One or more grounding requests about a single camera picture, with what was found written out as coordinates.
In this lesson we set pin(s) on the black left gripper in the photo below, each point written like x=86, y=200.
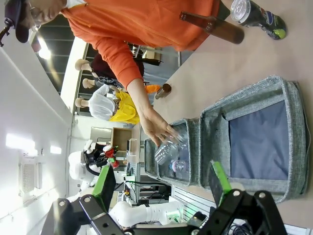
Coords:
x=94, y=155

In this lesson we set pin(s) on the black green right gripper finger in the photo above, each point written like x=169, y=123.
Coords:
x=220, y=182

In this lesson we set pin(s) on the clear crushed plastic bottle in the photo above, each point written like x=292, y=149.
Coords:
x=168, y=149

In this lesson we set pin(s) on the person's bare forearm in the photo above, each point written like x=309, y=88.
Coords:
x=140, y=96

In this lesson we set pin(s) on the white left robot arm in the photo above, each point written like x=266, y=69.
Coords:
x=132, y=213

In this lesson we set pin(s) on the orange object behind forearm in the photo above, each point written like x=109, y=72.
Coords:
x=152, y=88

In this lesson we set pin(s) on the small grey fabric basket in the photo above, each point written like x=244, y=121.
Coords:
x=193, y=151

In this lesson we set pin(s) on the large grey fabric basket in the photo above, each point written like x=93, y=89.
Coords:
x=259, y=139

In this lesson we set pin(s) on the black Pepsi can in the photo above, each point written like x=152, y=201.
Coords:
x=259, y=16

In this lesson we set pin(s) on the person's bare hand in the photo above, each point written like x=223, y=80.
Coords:
x=156, y=126

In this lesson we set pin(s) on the black smartphone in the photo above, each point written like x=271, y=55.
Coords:
x=198, y=218

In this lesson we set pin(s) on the plastic bottle with pink label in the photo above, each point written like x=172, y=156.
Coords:
x=179, y=166

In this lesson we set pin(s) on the wooden open cabinet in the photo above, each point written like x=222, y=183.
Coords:
x=121, y=139

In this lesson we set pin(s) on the white ceiling air vent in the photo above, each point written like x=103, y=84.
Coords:
x=29, y=175

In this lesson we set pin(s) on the yellow garment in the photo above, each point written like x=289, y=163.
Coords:
x=126, y=110

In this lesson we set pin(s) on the white garment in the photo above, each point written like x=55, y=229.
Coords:
x=101, y=104

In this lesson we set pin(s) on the mannequin head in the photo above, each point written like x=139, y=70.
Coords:
x=82, y=64
x=88, y=83
x=82, y=102

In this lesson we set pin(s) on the small brown glass bottle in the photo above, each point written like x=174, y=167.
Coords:
x=163, y=91

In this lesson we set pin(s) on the dark red clothed bystander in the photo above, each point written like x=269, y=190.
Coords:
x=105, y=66

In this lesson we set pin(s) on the long brown glass bottle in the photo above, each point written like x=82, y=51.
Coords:
x=220, y=28

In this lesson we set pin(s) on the person's orange hoodie torso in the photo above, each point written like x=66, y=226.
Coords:
x=137, y=23

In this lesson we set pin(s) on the person's blurred head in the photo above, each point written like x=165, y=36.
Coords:
x=46, y=11

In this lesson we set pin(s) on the dark purple cap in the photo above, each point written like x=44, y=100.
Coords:
x=17, y=22

